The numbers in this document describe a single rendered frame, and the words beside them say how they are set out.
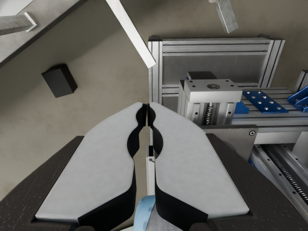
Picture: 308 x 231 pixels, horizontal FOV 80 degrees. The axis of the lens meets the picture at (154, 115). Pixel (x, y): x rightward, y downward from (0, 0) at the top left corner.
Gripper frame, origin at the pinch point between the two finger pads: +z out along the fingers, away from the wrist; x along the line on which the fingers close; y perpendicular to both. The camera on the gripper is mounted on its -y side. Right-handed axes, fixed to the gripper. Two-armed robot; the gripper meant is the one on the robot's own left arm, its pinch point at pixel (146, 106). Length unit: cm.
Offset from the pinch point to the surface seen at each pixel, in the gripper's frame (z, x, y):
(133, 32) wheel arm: 47.6, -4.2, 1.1
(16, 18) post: 53, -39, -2
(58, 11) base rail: 62, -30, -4
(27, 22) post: 57, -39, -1
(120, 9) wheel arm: 47.6, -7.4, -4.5
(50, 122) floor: 132, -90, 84
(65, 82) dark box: 120, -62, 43
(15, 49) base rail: 62, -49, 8
